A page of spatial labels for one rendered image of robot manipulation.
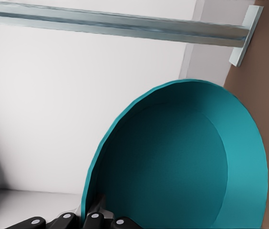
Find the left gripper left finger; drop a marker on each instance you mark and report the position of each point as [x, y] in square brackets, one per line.
[64, 220]

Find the silver frame post with foot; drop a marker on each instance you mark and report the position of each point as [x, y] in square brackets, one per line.
[125, 23]

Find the blue plate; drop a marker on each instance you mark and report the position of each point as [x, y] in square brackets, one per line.
[172, 162]

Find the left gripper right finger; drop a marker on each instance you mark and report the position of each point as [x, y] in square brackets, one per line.
[96, 220]

